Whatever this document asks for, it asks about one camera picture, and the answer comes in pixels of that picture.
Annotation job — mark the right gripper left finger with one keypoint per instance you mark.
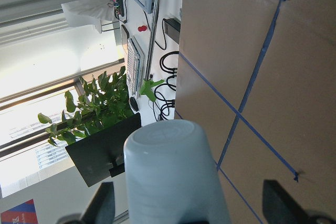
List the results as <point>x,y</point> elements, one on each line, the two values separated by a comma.
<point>101,208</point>

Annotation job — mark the green plastic clamp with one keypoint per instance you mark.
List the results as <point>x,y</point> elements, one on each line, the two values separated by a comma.
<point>146,88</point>

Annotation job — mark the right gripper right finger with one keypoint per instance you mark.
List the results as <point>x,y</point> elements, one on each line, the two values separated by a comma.
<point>279,207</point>

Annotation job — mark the black computer mouse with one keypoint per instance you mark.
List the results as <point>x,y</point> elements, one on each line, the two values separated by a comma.
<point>133,103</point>

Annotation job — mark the metal rod stand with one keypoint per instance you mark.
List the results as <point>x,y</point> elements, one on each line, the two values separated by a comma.
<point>152,39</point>

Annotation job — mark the light blue cup front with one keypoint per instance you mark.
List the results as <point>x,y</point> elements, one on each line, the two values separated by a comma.
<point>171,175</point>

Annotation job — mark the black power adapter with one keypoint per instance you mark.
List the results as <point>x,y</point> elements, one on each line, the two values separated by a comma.
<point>172,28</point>

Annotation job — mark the green potted plant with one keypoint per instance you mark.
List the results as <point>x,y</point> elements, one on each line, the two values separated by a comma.
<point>104,104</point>

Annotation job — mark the white keyboard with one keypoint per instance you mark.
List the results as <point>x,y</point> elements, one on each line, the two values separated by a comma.
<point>135,61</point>

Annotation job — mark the red small object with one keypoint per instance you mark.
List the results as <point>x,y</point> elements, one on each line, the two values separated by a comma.
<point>142,28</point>

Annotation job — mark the black monitor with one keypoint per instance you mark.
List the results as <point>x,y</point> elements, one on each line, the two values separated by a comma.
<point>100,155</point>

